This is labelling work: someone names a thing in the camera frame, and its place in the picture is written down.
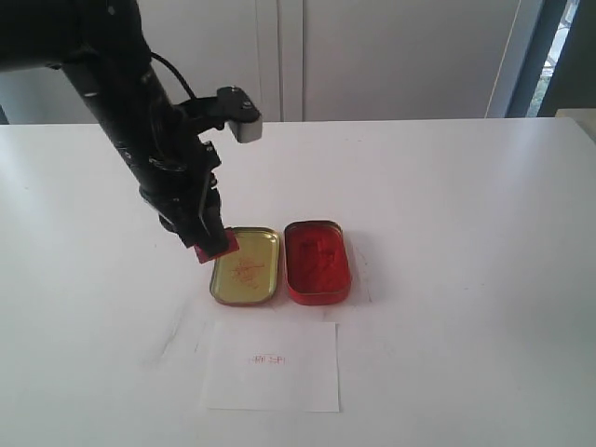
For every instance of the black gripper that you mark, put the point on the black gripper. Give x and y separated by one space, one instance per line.
179 184

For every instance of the red stamp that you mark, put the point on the red stamp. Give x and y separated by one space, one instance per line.
221 248

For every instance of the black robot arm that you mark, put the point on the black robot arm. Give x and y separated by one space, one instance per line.
100 47

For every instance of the red ink tin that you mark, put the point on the red ink tin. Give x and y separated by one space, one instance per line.
317 266

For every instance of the gold tin lid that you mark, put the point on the gold tin lid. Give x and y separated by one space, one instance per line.
248 276

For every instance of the white paper sheet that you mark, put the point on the white paper sheet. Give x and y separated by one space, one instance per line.
273 366

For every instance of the white cabinet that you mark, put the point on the white cabinet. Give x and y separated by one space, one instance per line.
349 60

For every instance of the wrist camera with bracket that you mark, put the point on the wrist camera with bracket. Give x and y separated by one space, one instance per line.
232 107

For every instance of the dark window frame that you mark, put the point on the dark window frame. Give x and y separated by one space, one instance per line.
558 68

